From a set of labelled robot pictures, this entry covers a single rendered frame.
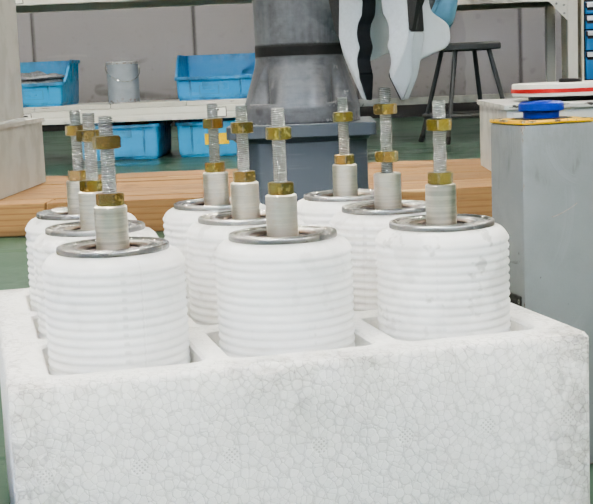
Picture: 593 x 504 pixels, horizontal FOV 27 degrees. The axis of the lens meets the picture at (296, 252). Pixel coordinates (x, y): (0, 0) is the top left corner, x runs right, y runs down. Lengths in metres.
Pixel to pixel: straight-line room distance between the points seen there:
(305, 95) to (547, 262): 0.54
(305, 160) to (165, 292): 0.76
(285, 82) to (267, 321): 0.78
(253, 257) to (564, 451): 0.25
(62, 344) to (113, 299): 0.05
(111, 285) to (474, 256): 0.25
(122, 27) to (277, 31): 7.94
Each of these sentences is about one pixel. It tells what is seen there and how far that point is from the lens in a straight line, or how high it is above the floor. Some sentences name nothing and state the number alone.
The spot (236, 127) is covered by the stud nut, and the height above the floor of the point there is 0.32.
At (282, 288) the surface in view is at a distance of 0.83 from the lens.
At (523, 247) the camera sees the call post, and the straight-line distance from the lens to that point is 1.11.
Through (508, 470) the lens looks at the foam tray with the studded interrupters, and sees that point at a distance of 0.88.
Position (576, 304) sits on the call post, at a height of 0.15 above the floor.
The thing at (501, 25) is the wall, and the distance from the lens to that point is 9.48.
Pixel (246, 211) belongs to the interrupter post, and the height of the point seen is 0.26.
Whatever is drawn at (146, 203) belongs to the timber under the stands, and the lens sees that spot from 3.02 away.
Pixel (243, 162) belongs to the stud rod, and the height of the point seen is 0.30.
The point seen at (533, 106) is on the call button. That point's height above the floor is 0.33.
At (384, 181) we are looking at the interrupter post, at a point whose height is 0.27.
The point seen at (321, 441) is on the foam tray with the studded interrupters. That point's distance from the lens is 0.83.
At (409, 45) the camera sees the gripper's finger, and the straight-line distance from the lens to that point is 0.98.
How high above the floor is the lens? 0.36
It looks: 8 degrees down
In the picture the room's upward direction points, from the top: 2 degrees counter-clockwise
